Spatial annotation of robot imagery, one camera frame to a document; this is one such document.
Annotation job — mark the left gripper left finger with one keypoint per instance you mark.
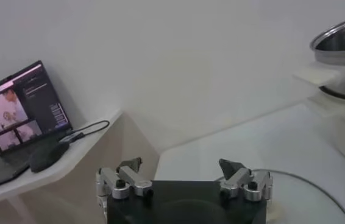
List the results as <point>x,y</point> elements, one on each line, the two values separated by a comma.
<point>130,182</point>

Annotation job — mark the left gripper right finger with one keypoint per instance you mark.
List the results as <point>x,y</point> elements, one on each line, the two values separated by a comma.
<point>239,179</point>

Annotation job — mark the stainless steel steamer basket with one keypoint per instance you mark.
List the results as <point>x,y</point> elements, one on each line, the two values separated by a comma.
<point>343,70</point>

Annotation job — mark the white side desk with mouse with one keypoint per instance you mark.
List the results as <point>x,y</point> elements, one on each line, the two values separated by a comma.
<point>78,158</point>

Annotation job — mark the small black usb device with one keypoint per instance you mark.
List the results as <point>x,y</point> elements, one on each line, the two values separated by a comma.
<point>72,137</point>

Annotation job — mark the black computer mouse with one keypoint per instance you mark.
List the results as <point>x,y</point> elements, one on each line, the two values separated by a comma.
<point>49,156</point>

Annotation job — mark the black laptop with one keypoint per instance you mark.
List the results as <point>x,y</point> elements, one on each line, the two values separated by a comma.
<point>23,112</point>

